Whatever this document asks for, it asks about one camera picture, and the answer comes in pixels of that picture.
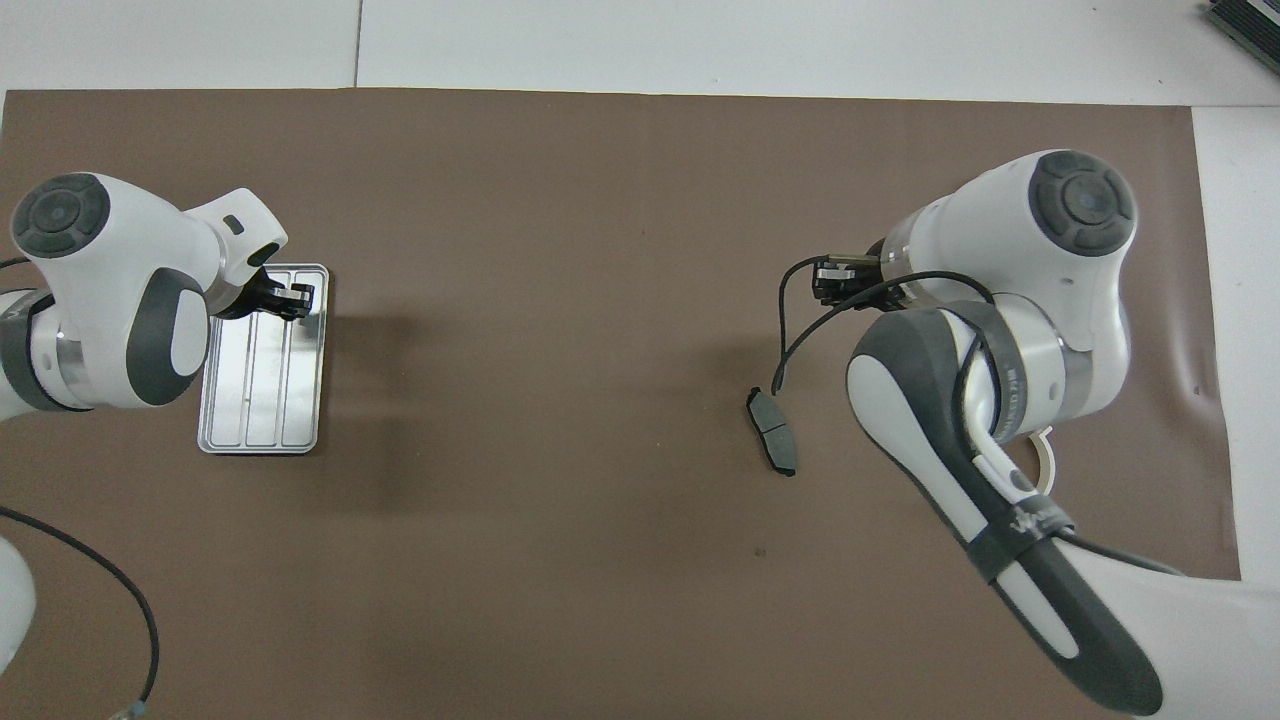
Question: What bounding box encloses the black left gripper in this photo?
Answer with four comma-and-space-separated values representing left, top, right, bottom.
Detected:
214, 271, 317, 322

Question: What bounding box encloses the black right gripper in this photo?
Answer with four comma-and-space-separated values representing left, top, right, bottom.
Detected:
814, 245, 893, 306

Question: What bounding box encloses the silver metal tray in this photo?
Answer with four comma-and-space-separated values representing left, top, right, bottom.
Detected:
197, 263, 331, 456

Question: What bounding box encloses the long grey brake pad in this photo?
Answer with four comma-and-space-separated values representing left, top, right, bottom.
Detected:
745, 386, 799, 478

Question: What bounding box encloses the brown table mat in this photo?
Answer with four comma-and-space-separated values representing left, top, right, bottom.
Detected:
0, 88, 1244, 720

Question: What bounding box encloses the grey ribbed device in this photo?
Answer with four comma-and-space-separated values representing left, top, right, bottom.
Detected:
1205, 0, 1280, 61

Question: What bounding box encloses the white curved plastic bracket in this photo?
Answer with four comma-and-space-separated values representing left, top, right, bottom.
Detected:
1025, 426, 1058, 493

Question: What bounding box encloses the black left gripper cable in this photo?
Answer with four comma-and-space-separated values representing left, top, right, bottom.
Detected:
0, 504, 162, 720

